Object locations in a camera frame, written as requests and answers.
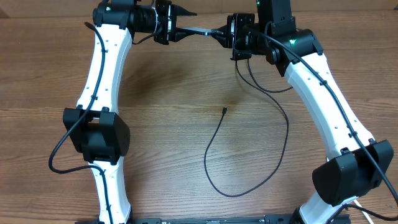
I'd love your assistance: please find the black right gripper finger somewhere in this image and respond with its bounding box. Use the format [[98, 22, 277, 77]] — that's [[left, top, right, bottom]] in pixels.
[[211, 25, 231, 38], [215, 35, 233, 49]]

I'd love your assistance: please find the black USB charging cable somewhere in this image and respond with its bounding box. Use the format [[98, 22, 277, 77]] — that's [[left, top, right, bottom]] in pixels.
[[203, 58, 295, 198]]

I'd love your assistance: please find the white extension strip cord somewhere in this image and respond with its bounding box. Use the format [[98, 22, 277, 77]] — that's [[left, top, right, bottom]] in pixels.
[[353, 198, 376, 224]]

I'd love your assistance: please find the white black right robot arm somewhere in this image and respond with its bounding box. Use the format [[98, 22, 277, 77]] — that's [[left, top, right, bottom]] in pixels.
[[212, 1, 394, 223]]

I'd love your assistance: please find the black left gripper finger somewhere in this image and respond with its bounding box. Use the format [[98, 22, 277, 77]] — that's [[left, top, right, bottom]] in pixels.
[[171, 4, 197, 16], [174, 27, 195, 42]]

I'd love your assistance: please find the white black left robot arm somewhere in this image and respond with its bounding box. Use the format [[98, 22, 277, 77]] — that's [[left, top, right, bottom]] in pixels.
[[63, 1, 193, 223]]

